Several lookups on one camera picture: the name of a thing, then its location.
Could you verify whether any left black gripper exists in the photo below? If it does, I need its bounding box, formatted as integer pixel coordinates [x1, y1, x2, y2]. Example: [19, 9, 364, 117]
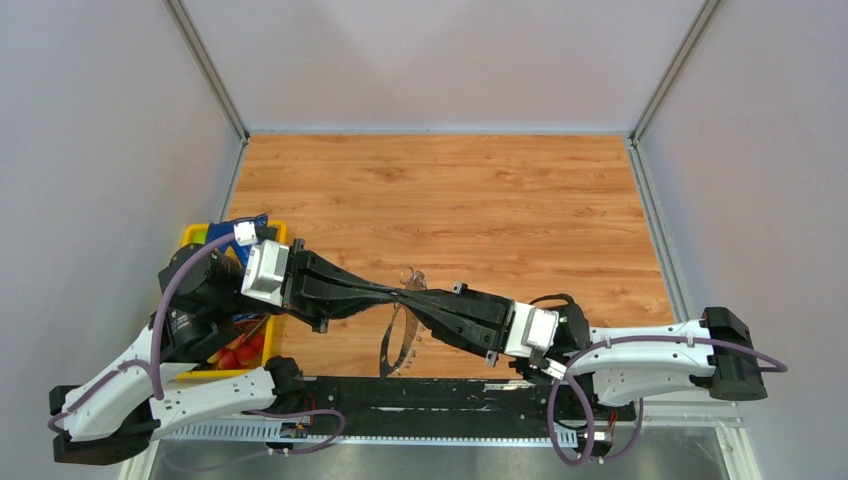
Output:
[223, 234, 400, 330]

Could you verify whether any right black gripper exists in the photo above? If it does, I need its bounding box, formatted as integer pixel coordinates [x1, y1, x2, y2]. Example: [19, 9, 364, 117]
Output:
[395, 281, 537, 365]

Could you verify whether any large metal keyring with clips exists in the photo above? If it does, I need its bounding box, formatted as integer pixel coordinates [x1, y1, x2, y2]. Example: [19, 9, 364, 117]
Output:
[378, 304, 423, 378]

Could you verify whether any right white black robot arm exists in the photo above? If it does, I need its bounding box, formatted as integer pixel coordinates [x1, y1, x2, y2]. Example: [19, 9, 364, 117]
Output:
[393, 287, 767, 418]

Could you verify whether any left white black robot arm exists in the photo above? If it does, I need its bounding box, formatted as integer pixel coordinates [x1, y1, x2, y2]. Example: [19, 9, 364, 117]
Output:
[48, 233, 395, 466]

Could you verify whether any red fruit pile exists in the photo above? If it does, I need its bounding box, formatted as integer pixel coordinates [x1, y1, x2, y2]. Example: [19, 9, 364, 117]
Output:
[206, 318, 266, 371]

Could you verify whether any blue chips bag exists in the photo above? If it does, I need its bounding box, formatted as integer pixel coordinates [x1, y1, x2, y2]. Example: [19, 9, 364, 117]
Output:
[203, 213, 269, 266]

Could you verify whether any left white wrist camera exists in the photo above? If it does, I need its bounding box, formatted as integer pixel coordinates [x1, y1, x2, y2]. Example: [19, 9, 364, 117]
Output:
[233, 221, 290, 307]

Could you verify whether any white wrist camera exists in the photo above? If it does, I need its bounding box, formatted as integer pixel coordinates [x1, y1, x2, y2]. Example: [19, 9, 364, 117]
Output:
[233, 221, 290, 307]
[502, 302, 566, 382]

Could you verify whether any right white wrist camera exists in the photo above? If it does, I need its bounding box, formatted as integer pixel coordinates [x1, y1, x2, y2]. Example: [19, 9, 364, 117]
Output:
[502, 302, 566, 382]

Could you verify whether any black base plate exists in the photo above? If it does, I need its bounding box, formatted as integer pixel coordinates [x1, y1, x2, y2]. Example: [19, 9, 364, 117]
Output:
[239, 374, 637, 441]

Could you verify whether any aluminium frame rail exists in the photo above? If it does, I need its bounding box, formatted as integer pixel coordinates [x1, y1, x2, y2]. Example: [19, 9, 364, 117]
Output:
[162, 387, 742, 447]

